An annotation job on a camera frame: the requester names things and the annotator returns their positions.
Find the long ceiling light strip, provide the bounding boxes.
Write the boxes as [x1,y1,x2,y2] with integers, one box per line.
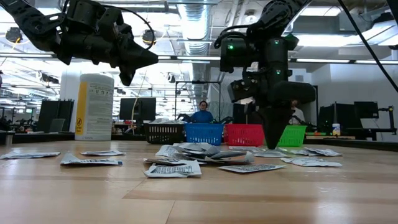
[186,55,221,62]
[295,58,353,64]
[354,59,398,65]
[0,53,53,59]

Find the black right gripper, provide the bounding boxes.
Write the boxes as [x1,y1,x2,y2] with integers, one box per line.
[256,79,317,151]

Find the grey fabric cover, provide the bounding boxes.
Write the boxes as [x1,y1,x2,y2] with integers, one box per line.
[205,101,233,124]

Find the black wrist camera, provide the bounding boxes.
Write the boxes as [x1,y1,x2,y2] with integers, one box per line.
[226,77,261,104]
[98,7,126,37]

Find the blue slotted plastic basket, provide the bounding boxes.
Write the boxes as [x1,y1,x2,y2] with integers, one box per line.
[185,123,225,146]

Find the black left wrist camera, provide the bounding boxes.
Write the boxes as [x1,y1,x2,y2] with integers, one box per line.
[98,7,126,37]

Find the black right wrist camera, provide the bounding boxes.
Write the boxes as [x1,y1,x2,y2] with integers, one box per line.
[226,77,261,104]

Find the white packet black print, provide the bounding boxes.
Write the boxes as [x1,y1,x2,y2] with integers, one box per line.
[205,149,256,166]
[143,157,206,166]

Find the white packet navy print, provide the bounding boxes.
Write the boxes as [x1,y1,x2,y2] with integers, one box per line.
[0,151,61,160]
[60,151,123,166]
[80,150,127,157]

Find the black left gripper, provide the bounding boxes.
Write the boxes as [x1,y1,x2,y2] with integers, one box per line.
[55,29,160,87]

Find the black slotted plastic basket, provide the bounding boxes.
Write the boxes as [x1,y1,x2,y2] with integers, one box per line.
[143,123,187,145]

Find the white wipes canister yellow label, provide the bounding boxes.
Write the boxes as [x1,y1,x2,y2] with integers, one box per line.
[74,73,115,141]

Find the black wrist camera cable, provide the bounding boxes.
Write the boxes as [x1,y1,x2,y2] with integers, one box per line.
[102,3,156,50]
[213,24,259,49]

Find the black ceiling device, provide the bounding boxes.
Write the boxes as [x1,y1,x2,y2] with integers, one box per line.
[142,29,157,46]
[5,27,24,44]

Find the person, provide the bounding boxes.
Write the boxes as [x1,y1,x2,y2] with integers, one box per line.
[290,99,307,126]
[190,100,215,124]

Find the black partition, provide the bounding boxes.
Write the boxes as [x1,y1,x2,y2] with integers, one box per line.
[232,102,262,125]

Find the wooden board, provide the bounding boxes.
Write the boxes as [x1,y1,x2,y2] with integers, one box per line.
[305,134,356,141]

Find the green slotted plastic basket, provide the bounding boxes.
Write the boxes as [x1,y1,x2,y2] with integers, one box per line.
[278,124,308,147]

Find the black rig frame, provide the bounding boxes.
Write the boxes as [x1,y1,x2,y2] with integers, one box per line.
[175,80,222,124]
[310,83,320,125]

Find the grey cup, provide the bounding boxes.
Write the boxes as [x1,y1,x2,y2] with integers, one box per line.
[3,130,16,146]

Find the black diagonal strut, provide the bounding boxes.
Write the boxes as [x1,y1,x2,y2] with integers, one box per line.
[337,0,398,93]

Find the red slotted plastic basket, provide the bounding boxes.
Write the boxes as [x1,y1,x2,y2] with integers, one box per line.
[223,123,266,147]

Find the black standing panels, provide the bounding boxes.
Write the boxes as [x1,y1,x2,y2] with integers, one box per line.
[39,99,75,133]

